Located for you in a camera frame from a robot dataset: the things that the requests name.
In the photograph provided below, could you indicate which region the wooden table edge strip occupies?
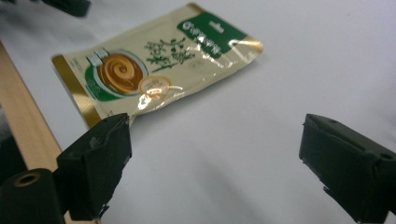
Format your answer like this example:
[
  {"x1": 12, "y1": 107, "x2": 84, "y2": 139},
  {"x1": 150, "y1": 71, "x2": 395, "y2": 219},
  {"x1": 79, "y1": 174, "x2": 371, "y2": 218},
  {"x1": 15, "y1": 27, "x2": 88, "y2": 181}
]
[{"x1": 0, "y1": 40, "x2": 104, "y2": 224}]

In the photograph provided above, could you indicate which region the beige green snack packet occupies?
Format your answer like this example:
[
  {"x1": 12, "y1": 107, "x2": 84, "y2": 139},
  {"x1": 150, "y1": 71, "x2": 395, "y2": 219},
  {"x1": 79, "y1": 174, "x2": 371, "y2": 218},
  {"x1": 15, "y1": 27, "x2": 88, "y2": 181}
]
[{"x1": 51, "y1": 2, "x2": 265, "y2": 129}]

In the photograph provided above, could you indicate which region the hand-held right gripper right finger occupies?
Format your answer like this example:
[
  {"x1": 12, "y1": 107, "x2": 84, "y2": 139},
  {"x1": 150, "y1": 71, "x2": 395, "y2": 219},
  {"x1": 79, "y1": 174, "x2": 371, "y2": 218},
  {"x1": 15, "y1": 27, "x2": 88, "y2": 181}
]
[{"x1": 299, "y1": 113, "x2": 396, "y2": 224}]

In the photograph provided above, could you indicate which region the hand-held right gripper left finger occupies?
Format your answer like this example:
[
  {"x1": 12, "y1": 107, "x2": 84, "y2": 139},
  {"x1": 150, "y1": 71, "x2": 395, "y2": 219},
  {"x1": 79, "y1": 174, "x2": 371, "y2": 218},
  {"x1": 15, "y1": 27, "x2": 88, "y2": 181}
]
[{"x1": 56, "y1": 112, "x2": 133, "y2": 222}]

